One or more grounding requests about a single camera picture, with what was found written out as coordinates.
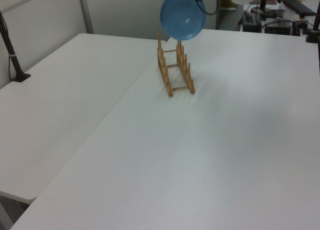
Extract blue round plate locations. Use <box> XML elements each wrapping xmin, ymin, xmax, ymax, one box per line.
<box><xmin>159</xmin><ymin>0</ymin><xmax>208</xmax><ymax>40</ymax></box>

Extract wooden plate rack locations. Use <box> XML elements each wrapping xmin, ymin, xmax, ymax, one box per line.
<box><xmin>156</xmin><ymin>32</ymin><xmax>197</xmax><ymax>97</ymax></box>

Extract brown cardboard board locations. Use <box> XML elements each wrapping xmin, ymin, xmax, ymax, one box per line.
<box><xmin>220</xmin><ymin>0</ymin><xmax>241</xmax><ymax>10</ymax></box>

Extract black electronics box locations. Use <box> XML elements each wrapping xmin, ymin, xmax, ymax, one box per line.
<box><xmin>241</xmin><ymin>10</ymin><xmax>262</xmax><ymax>32</ymax></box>

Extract black keyboard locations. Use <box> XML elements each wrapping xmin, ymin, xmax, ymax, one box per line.
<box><xmin>280</xmin><ymin>0</ymin><xmax>317</xmax><ymax>16</ymax></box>

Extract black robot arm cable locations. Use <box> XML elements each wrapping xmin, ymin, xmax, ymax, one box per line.
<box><xmin>196</xmin><ymin>0</ymin><xmax>222</xmax><ymax>16</ymax></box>

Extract black control box with cables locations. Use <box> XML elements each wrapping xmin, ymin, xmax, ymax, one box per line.
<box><xmin>264</xmin><ymin>19</ymin><xmax>294</xmax><ymax>35</ymax></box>

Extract black clamped camera pole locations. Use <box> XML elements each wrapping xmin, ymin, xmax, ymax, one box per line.
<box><xmin>305</xmin><ymin>0</ymin><xmax>320</xmax><ymax>44</ymax></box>

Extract black camera pole with base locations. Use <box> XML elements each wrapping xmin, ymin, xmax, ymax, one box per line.
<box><xmin>0</xmin><ymin>10</ymin><xmax>32</xmax><ymax>82</ymax></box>

